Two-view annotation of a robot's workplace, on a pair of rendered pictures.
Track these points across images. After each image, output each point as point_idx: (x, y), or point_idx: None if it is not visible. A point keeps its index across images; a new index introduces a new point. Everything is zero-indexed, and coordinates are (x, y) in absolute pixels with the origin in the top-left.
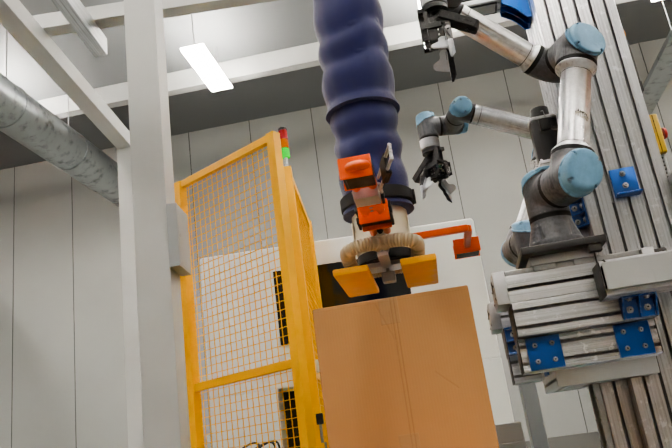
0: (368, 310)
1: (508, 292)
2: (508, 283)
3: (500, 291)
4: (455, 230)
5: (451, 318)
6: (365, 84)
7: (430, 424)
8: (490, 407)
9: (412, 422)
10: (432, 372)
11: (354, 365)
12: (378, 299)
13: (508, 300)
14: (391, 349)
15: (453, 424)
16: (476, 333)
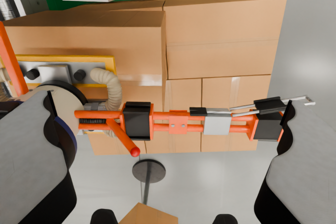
0: (162, 92)
1: None
2: None
3: None
4: (8, 39)
5: (162, 38)
6: None
7: (165, 45)
8: (164, 14)
9: (165, 54)
10: (164, 46)
11: (164, 89)
12: (162, 88)
13: None
14: (163, 72)
15: (165, 33)
16: (162, 20)
